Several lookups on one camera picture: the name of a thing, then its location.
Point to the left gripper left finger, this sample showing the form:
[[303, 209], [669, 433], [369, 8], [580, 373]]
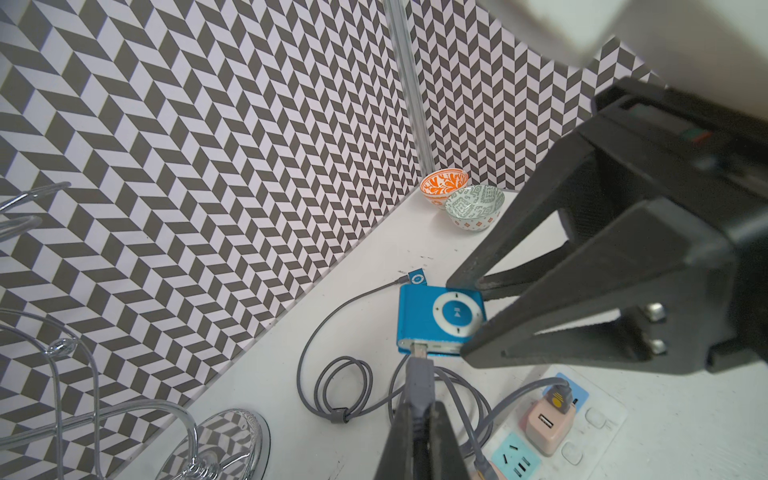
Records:
[[397, 460]]

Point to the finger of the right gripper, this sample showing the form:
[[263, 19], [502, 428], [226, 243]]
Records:
[[648, 293], [566, 182]]

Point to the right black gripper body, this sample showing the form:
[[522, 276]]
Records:
[[686, 183]]

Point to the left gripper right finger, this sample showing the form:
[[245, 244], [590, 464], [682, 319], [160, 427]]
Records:
[[445, 461]]

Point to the pink charger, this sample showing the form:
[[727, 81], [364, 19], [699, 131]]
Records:
[[549, 421]]

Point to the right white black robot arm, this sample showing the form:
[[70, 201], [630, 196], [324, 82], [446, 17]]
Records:
[[716, 50]]

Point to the green patterned bowl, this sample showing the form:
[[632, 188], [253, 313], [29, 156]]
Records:
[[475, 208]]

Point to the orange patterned bowl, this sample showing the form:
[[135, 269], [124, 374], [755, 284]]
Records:
[[437, 187]]

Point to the white colourful power strip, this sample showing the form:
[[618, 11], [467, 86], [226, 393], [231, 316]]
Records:
[[598, 419]]

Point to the chrome wire cup stand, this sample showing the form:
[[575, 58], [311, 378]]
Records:
[[114, 315]]

